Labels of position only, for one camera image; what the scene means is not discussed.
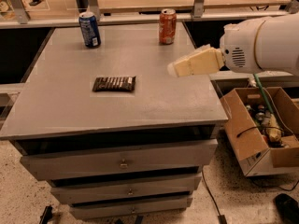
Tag dark rxbar chocolate bar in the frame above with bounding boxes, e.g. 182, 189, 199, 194
93, 77, 136, 92

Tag middle grey drawer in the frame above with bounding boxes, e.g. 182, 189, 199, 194
50, 174, 201, 204

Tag black object on floor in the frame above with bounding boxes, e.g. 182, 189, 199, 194
274, 193, 299, 224

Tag black floor cable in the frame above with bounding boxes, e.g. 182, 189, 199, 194
201, 168, 228, 224

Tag orange soda can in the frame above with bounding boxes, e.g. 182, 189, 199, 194
159, 8, 177, 45

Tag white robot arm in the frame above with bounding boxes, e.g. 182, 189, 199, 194
167, 14, 299, 77

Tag brown cardboard box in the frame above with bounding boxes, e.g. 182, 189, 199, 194
221, 87, 299, 176

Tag black object bottom left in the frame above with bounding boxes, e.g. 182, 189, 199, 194
39, 205, 53, 224

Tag bottom grey drawer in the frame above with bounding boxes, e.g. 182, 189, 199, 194
70, 195, 192, 219

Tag small black object on shelf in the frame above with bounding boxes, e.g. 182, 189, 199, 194
29, 0, 42, 7

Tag top grey drawer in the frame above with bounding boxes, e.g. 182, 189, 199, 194
21, 139, 218, 180

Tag green stick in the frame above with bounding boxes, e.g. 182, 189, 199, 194
253, 74, 274, 114

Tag blue pepsi can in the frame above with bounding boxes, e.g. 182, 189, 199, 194
78, 11, 101, 48

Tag grey drawer cabinet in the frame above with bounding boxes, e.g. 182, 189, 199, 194
1, 24, 227, 208

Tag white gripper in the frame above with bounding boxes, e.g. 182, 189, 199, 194
167, 18, 265, 77

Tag grey drawer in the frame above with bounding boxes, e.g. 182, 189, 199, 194
70, 195, 192, 219
50, 174, 201, 204
21, 139, 218, 180

